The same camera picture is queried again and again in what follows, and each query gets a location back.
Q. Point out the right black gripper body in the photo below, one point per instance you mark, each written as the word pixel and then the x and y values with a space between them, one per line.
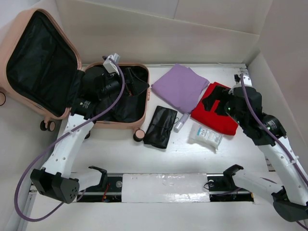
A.
pixel 229 109

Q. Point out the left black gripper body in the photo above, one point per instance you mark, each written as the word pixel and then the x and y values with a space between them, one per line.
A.
pixel 113 86

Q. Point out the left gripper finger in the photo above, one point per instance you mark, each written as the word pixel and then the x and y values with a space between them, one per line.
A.
pixel 136 88
pixel 129 75

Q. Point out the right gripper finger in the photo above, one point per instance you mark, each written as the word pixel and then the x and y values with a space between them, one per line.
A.
pixel 221 94
pixel 209 102

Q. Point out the red cloth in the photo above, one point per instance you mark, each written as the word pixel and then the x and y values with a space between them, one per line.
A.
pixel 221 124

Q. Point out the purple cloth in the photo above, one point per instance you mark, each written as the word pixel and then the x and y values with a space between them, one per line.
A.
pixel 180 87

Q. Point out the white tissue packet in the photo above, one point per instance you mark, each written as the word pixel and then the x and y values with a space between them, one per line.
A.
pixel 204 136

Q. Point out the black pouch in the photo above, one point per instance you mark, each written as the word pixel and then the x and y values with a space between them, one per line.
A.
pixel 160 127

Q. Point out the pink hard-shell suitcase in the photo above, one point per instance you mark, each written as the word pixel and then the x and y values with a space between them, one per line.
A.
pixel 41 68

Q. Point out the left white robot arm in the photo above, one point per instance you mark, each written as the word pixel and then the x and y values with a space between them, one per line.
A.
pixel 113 100

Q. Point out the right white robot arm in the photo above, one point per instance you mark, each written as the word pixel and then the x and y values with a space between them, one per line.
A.
pixel 290 198

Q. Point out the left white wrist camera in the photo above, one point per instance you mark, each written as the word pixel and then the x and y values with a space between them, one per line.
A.
pixel 110 63

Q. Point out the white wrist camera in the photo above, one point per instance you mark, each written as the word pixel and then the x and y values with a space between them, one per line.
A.
pixel 110 63
pixel 246 78

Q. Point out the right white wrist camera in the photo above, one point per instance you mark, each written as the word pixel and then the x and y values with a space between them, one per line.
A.
pixel 246 78

